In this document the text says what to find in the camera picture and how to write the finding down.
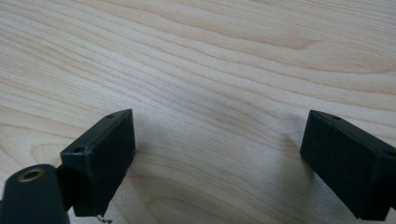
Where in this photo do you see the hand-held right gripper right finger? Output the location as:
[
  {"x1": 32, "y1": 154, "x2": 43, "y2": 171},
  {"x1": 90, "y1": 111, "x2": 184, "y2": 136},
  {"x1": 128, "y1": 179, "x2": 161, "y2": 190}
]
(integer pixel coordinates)
[{"x1": 299, "y1": 109, "x2": 396, "y2": 222}]

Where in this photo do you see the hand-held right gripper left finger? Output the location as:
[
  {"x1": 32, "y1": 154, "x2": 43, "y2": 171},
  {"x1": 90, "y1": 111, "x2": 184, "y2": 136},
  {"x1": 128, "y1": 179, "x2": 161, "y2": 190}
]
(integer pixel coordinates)
[{"x1": 60, "y1": 108, "x2": 136, "y2": 217}]

